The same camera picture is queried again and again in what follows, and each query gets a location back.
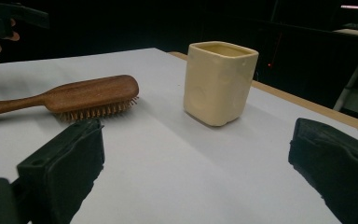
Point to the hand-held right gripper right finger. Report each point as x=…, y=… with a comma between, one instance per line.
x=338, y=165

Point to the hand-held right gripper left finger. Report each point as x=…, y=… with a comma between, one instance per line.
x=65, y=174

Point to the wooden hairbrush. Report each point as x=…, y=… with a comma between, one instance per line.
x=87, y=95

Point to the cream square ceramic cup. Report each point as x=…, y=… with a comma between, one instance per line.
x=214, y=87

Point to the white metal stand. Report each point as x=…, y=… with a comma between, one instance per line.
x=352, y=81

